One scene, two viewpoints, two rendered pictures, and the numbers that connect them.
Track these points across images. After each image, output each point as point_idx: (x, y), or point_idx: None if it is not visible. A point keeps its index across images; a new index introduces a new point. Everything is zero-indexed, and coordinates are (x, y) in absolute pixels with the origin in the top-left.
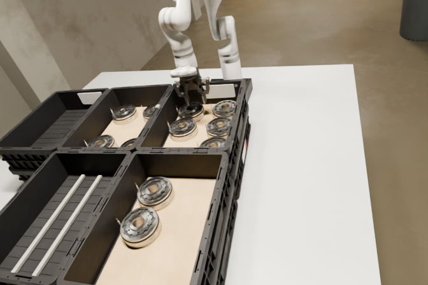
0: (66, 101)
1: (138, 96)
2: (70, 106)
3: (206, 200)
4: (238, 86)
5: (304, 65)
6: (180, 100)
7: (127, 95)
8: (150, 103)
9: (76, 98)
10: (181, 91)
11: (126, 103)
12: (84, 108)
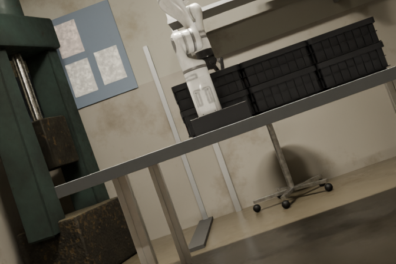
0: (368, 31)
1: (281, 60)
2: (369, 38)
3: None
4: (180, 91)
5: (121, 163)
6: (241, 82)
7: (291, 54)
8: (274, 72)
9: (352, 33)
10: (221, 68)
11: (300, 61)
12: (354, 47)
